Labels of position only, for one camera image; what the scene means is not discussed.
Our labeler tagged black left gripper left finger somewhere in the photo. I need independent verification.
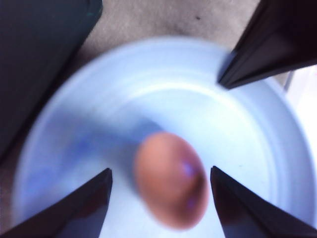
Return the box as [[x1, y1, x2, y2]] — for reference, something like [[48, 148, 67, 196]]
[[0, 168, 113, 238]]

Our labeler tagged black tray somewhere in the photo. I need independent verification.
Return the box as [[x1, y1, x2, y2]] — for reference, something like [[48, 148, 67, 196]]
[[0, 0, 103, 164]]

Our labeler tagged blue plate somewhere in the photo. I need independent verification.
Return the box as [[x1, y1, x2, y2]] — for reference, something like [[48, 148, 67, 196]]
[[14, 37, 316, 238]]

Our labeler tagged brown egg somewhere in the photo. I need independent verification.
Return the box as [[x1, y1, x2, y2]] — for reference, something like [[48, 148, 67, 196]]
[[134, 132, 209, 230]]

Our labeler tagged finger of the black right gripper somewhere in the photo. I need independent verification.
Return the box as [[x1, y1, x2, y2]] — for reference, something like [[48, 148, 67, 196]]
[[217, 0, 317, 90]]

